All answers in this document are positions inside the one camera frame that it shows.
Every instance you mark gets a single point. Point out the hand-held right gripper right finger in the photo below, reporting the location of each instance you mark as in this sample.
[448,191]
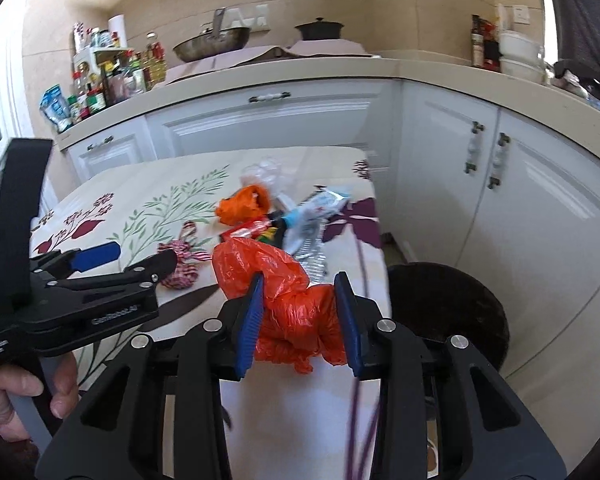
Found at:
[347,320]

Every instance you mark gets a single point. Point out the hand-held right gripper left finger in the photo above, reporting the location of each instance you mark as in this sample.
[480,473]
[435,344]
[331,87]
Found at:
[250,325]

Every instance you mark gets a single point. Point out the paper towel roll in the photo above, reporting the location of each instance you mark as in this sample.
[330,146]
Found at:
[118,30]

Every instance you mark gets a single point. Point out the red snack wrapper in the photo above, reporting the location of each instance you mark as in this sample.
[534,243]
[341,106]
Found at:
[245,230]

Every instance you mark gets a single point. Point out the person's left hand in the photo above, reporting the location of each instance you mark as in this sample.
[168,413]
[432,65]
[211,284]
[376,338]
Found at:
[5,390]

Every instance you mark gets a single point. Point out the floral tablecloth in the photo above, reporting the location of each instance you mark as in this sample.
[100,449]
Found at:
[130,195]

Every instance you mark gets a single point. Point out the cluster of condiment bottles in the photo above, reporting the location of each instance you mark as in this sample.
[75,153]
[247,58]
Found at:
[125,75]

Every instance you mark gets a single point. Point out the white blue wrapper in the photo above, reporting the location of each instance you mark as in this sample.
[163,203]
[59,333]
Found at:
[320,205]

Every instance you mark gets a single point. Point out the metal wok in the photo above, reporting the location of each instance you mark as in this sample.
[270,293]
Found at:
[210,45]

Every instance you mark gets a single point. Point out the large orange plastic bag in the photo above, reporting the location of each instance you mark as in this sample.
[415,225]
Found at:
[290,310]

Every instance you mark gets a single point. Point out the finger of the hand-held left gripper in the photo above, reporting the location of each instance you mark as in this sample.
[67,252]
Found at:
[97,255]
[150,265]

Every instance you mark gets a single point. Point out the dark glass bottle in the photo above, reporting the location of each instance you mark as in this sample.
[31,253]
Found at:
[477,42]

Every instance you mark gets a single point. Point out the blue snack packet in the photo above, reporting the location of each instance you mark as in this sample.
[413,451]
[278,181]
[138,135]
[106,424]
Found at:
[56,107]

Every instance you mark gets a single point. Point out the white wall switch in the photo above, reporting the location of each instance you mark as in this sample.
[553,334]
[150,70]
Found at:
[520,14]

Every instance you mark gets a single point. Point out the person's grey shirt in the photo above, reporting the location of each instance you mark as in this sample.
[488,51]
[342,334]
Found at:
[585,15]

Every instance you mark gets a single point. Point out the black pot with lid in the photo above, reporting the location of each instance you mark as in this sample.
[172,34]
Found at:
[319,30]

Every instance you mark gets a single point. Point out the small orange wrapper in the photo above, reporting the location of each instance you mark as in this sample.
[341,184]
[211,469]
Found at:
[240,207]

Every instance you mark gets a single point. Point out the white door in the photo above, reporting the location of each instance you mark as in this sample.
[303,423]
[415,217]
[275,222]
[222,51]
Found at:
[5,85]

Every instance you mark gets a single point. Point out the silver foil wrapper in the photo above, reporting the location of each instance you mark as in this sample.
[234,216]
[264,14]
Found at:
[307,250]

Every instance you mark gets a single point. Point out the pile of mixed packets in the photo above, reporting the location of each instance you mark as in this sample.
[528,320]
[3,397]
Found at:
[585,85]

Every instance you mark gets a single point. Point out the black trash bin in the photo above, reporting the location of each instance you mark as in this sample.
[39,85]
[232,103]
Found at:
[445,305]

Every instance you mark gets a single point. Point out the clear plastic bag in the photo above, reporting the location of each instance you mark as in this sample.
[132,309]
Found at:
[267,172]

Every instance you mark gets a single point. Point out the white wall socket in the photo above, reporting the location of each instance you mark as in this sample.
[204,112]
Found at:
[252,15]

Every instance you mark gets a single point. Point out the pink stove cover cloth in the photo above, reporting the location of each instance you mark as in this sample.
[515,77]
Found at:
[260,57]

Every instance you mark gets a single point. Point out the red packets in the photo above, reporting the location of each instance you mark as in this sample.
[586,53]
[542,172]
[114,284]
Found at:
[491,45]

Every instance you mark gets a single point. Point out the white bowl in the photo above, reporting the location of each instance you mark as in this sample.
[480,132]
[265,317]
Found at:
[522,70]
[520,44]

